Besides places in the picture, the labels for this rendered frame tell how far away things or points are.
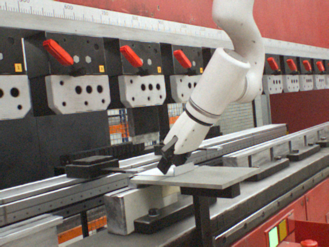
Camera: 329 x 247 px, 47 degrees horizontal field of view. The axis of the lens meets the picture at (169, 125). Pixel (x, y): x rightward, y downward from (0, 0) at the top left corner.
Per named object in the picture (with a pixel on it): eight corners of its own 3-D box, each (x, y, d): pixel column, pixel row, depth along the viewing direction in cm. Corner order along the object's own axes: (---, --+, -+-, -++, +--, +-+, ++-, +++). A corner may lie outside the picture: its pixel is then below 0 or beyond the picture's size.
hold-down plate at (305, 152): (298, 161, 163) (297, 154, 163) (286, 161, 167) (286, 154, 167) (320, 150, 187) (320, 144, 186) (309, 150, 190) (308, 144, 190)
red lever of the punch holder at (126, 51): (128, 42, 86) (153, 71, 92) (116, 46, 88) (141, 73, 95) (125, 49, 85) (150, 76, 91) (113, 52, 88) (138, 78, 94)
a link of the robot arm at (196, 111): (204, 93, 93) (199, 103, 95) (183, 94, 86) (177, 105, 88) (229, 113, 89) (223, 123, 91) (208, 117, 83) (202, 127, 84)
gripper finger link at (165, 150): (186, 127, 90) (182, 143, 94) (162, 141, 86) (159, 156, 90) (190, 130, 90) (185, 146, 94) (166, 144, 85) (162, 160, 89)
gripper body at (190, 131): (203, 101, 94) (182, 136, 99) (178, 103, 86) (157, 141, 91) (224, 119, 91) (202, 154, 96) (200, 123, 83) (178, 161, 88)
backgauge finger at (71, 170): (127, 181, 98) (125, 162, 98) (66, 177, 115) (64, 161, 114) (157, 172, 107) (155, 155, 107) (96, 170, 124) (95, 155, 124)
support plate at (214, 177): (222, 189, 77) (221, 184, 77) (130, 182, 94) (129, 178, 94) (260, 172, 91) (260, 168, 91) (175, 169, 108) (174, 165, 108)
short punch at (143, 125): (135, 144, 97) (131, 107, 96) (130, 144, 98) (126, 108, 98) (160, 139, 105) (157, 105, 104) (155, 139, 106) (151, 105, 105)
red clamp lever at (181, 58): (181, 48, 101) (199, 71, 107) (169, 50, 104) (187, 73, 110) (179, 52, 101) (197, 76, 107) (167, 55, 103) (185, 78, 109)
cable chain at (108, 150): (70, 166, 127) (69, 155, 127) (60, 166, 130) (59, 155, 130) (145, 149, 155) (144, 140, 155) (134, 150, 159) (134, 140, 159)
